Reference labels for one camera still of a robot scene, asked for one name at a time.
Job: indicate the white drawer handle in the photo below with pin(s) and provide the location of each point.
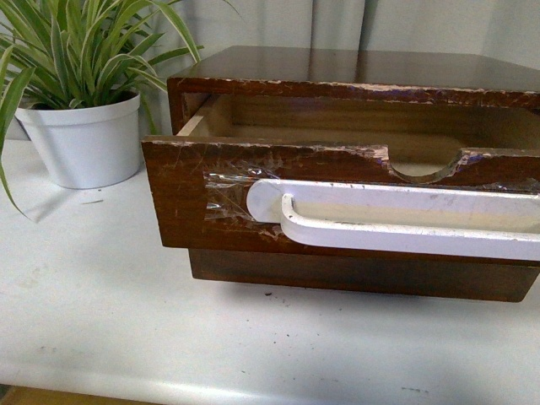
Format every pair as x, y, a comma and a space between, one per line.
400, 218

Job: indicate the dark wooden drawer cabinet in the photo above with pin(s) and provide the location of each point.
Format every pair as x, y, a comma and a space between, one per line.
395, 77

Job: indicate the brown wooden drawer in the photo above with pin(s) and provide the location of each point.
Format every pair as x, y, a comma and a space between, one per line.
200, 177

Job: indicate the fallen dry leaf bit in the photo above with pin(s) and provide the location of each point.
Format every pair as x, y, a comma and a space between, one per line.
92, 202

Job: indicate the green striped spider plant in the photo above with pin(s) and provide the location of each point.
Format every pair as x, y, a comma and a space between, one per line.
68, 55

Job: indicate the white plastic plant pot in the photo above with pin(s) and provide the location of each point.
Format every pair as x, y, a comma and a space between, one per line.
87, 148

